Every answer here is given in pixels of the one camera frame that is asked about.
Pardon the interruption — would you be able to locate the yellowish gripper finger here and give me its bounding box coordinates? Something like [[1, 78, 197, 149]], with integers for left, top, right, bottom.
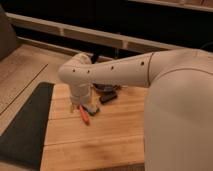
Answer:
[[70, 104, 74, 113]]

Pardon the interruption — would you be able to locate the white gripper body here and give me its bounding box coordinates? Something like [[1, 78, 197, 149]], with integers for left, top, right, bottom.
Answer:
[[69, 84, 91, 105]]

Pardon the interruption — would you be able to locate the dark ceramic bowl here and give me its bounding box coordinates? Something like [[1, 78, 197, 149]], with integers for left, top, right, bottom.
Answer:
[[93, 84, 120, 93]]

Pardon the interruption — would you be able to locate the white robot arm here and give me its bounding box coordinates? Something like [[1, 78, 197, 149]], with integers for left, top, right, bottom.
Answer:
[[59, 49, 213, 171]]

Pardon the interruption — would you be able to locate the orange marker pen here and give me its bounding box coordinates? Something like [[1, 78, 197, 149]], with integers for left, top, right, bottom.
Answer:
[[79, 105, 90, 125]]

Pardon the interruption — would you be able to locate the blue grey sponge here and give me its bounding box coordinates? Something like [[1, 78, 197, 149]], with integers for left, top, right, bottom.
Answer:
[[84, 105, 100, 116]]

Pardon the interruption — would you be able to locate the black rectangular block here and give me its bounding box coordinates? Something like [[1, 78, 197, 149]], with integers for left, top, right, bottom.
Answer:
[[99, 93, 117, 104]]

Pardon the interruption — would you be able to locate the dark floor mat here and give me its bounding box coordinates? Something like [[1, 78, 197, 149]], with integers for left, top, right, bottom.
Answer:
[[0, 82, 54, 171]]

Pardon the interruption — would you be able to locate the white shelf rail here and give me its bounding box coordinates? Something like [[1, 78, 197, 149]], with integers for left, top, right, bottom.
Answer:
[[6, 13, 181, 53]]

